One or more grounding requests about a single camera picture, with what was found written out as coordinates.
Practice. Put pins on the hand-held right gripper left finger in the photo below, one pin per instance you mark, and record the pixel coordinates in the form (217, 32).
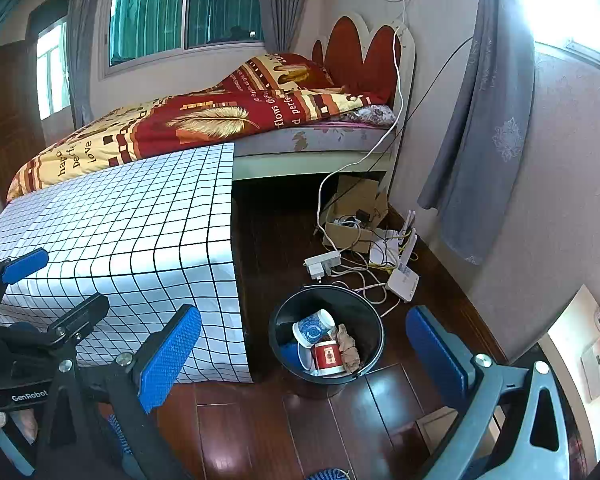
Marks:
(170, 355)

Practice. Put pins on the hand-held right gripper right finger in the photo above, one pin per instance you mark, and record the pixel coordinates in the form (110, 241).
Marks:
(437, 360)

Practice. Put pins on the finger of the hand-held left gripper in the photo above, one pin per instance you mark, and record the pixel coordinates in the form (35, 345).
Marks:
(25, 264)
(80, 315)

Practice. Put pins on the beige paper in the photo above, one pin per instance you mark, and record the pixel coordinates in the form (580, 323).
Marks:
(349, 347)

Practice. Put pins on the red paper cup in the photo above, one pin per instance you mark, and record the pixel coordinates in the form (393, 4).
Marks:
(327, 357)

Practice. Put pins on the black trash bin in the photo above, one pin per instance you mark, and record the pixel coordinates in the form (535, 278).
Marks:
(286, 370)

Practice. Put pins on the blue patterned paper cup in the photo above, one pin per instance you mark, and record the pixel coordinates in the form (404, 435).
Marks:
(315, 327)

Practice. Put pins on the person's left hand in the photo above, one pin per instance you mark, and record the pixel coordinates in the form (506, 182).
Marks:
(22, 422)

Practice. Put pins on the flat white router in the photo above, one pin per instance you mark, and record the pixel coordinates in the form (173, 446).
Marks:
(402, 280)

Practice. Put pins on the upright white router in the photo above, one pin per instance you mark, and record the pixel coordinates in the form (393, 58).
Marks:
(382, 252)

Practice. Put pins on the white leaning board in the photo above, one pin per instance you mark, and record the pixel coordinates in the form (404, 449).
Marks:
(570, 340)

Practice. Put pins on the brown wooden door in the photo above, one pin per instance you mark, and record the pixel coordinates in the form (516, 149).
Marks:
(10, 125)

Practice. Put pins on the white power strip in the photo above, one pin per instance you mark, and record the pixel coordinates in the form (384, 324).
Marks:
(322, 261)

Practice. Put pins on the blue striped slipper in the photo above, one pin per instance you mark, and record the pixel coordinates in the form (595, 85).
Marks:
(327, 475)

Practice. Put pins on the white flat box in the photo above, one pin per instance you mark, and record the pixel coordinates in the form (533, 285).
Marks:
(597, 365)

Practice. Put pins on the black power adapter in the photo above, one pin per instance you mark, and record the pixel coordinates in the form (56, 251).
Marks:
(363, 216)

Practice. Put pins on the cardboard box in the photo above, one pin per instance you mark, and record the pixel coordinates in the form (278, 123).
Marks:
(360, 190)

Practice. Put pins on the small window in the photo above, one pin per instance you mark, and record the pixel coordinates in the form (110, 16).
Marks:
(52, 70)

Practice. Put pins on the bed with red blanket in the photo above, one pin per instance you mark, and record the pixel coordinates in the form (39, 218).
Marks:
(190, 120)

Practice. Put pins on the grey window curtain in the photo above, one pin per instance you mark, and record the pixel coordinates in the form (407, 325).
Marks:
(285, 5)
(85, 45)

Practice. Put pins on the grey floral mattress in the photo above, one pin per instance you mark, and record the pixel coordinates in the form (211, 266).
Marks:
(330, 137)

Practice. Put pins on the floral pillow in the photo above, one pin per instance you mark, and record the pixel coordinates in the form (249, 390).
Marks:
(372, 115)

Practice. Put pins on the grey patterned curtain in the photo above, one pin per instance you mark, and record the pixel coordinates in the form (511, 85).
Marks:
(485, 110)

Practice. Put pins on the large sliding window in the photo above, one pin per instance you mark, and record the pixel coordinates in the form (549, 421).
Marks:
(145, 15)

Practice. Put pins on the bright side window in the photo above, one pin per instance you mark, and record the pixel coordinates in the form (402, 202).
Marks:
(570, 0)

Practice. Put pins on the white bed frame red headboard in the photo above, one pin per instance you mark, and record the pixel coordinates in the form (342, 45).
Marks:
(290, 165)

